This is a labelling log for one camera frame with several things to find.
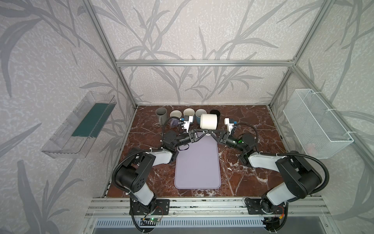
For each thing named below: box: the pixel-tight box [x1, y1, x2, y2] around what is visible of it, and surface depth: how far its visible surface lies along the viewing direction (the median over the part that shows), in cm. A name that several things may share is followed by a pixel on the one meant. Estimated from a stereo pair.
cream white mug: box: [199, 113, 218, 130], surface depth 75 cm
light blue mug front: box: [183, 107, 196, 121], surface depth 107 cm
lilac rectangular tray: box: [174, 133, 222, 190], surface depth 85 cm
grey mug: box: [155, 107, 169, 126], surface depth 104 cm
